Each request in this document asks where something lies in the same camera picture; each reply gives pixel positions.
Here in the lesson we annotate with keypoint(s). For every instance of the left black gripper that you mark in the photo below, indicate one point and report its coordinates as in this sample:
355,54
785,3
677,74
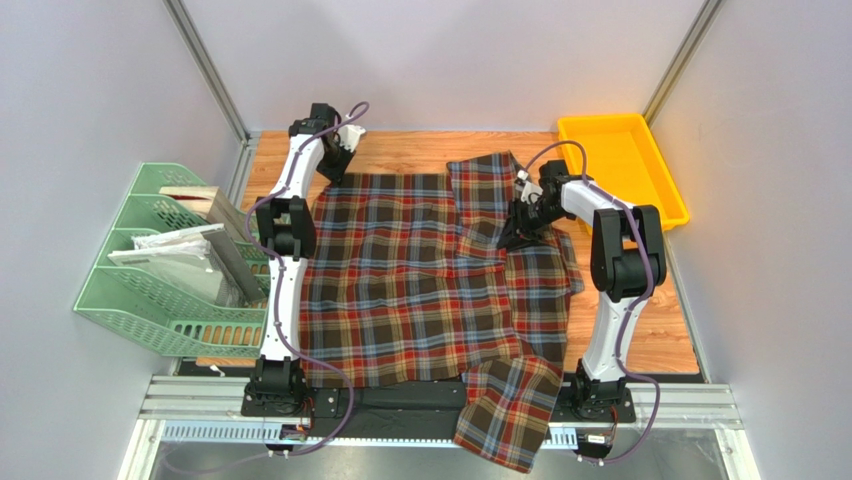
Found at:
337,174

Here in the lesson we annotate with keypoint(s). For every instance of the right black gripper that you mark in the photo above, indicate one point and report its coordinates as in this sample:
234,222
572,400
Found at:
521,226

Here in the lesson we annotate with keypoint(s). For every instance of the plaid long sleeve shirt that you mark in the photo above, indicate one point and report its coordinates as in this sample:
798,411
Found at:
408,284

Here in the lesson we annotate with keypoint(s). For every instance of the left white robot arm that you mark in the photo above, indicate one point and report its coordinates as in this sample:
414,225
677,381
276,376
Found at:
287,235

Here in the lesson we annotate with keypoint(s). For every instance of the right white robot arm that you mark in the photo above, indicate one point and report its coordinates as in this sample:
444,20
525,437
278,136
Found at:
627,263

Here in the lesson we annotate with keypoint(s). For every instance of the wooden block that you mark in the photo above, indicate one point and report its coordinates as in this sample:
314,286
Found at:
210,204

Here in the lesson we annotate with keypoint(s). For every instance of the yellow plastic tray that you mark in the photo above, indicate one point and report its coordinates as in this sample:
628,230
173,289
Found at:
624,159

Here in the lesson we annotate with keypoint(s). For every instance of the grey notebook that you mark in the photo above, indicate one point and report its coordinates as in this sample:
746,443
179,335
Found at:
234,264

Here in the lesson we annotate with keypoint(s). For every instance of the white papers in plastic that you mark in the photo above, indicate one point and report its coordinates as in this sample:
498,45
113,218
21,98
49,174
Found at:
185,259

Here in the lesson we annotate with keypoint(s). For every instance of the green file organizer rack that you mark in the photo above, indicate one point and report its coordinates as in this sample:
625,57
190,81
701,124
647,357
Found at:
148,311

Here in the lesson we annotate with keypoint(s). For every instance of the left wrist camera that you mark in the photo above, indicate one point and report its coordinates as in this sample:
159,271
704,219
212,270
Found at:
350,136

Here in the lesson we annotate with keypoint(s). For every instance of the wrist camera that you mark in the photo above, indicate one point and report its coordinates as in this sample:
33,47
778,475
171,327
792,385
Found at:
529,191
350,136

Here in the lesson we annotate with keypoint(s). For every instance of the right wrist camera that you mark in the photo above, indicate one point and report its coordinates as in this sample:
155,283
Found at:
529,191

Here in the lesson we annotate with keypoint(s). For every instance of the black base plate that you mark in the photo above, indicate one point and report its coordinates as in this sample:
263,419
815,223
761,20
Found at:
423,410

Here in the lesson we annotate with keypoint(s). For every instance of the aluminium frame rail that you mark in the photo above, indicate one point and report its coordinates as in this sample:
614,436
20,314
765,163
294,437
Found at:
186,429

